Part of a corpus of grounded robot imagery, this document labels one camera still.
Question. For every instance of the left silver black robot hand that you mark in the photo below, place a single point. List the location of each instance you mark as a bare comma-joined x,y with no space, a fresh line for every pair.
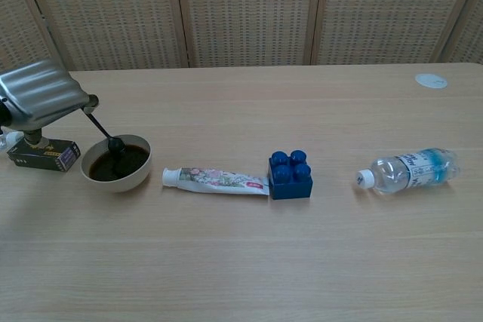
37,92

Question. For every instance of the black plastic spoon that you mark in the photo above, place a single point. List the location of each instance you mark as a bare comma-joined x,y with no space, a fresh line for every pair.
115,145

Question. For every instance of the cup of dark coffee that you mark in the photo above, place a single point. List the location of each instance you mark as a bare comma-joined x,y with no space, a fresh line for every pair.
113,184

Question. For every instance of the white floral toothpaste tube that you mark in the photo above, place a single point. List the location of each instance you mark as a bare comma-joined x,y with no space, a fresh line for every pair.
211,179

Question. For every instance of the black box gold print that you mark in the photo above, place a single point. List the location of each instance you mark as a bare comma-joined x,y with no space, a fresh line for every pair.
45,156

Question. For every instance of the woven bamboo folding screen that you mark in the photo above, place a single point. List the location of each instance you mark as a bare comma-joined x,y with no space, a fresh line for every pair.
241,9

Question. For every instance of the blue toy building block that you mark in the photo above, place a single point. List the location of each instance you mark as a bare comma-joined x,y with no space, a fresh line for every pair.
290,186

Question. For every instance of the blue label water bottle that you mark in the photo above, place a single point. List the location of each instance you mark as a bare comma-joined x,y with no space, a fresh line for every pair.
407,171

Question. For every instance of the white round table grommet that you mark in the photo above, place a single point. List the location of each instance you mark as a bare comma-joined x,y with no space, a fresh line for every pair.
430,80

